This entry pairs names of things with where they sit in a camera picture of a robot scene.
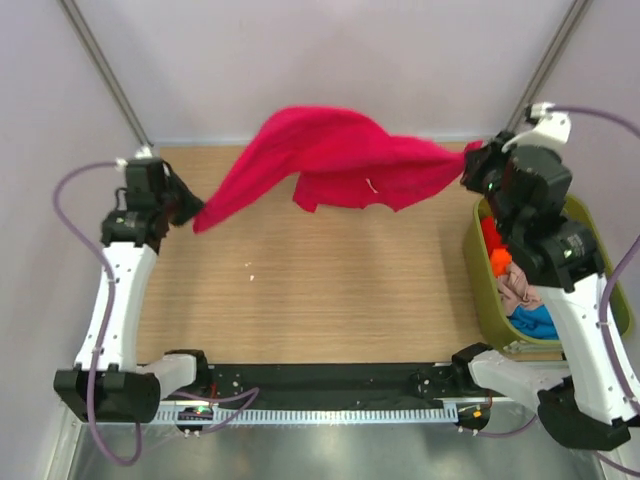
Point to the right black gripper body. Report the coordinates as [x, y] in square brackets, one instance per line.
[496, 202]

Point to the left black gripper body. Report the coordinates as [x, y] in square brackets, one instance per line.
[170, 198]

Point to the magenta red t shirt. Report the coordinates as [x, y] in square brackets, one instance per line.
[342, 159]

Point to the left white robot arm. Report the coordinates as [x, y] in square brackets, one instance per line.
[105, 383]

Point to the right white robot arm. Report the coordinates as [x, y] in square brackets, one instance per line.
[595, 405]

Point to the red t shirt in bin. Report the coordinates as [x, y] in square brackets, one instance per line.
[492, 238]

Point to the orange t shirt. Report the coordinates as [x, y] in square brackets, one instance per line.
[500, 259]

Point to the beige pink t shirt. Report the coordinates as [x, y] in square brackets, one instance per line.
[515, 291]

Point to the olive green plastic bin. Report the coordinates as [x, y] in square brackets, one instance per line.
[495, 328]

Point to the blue t shirt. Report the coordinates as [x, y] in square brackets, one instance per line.
[535, 323]

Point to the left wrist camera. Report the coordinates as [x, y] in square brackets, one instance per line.
[146, 184]

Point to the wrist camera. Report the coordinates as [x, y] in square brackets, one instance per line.
[146, 184]
[551, 129]

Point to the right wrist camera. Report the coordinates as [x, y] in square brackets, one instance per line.
[551, 129]

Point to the left aluminium corner post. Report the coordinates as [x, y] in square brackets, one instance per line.
[104, 70]

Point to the aluminium corner post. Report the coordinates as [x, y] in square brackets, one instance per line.
[550, 58]
[104, 70]

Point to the right aluminium corner post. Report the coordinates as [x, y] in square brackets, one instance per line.
[550, 58]

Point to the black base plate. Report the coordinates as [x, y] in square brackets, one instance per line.
[306, 385]

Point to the white slotted cable duct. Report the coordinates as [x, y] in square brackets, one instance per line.
[184, 414]

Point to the aluminium frame rail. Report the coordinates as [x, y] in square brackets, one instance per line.
[528, 386]

